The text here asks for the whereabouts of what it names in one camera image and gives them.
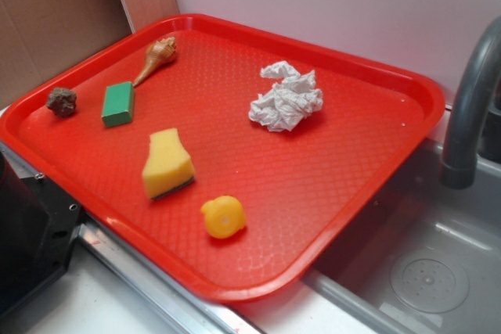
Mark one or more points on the sink drain cover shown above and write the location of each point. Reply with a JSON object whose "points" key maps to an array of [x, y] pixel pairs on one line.
{"points": [[429, 282]]}

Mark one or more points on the red plastic tray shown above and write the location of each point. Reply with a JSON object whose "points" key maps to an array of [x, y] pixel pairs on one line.
{"points": [[298, 188]]}

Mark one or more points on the grey faucet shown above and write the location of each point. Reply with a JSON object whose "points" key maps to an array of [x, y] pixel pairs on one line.
{"points": [[474, 125]]}

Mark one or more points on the yellow sponge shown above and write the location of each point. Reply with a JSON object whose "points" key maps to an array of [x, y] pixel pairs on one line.
{"points": [[168, 165]]}

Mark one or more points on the brown rock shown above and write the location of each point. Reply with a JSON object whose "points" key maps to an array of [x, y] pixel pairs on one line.
{"points": [[62, 102]]}

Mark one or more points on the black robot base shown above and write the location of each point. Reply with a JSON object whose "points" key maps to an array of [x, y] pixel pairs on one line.
{"points": [[39, 223]]}

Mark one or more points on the crumpled white paper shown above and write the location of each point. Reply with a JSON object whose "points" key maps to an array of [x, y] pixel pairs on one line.
{"points": [[292, 98]]}

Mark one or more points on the grey sink basin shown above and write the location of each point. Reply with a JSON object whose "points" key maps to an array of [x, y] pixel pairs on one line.
{"points": [[348, 289]]}

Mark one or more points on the green block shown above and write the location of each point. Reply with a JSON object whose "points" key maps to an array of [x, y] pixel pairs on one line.
{"points": [[118, 104]]}

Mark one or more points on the brown seashell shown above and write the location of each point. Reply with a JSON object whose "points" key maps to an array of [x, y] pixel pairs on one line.
{"points": [[158, 54]]}

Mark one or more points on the brown cardboard panel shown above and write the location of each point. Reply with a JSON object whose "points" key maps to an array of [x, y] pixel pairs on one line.
{"points": [[42, 38]]}

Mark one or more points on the yellow rubber duck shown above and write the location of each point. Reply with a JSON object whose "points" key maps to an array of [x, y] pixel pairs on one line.
{"points": [[224, 216]]}

